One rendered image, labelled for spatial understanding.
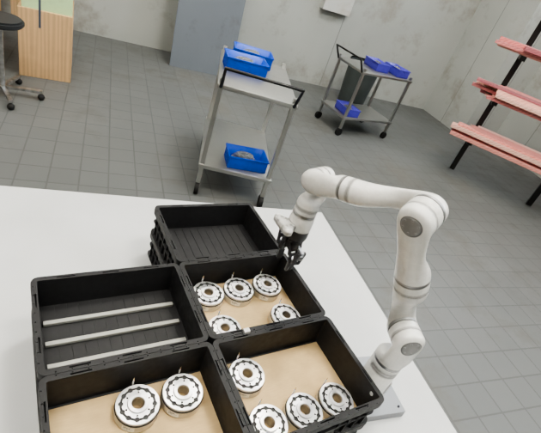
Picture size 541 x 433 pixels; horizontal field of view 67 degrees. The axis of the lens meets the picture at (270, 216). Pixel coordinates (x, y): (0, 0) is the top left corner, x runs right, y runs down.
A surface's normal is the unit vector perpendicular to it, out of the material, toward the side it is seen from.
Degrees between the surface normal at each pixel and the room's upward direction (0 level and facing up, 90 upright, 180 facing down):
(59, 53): 90
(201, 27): 82
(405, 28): 90
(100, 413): 0
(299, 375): 0
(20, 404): 0
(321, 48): 90
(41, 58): 90
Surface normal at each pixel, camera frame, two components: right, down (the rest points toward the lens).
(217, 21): 0.32, 0.49
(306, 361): 0.29, -0.79
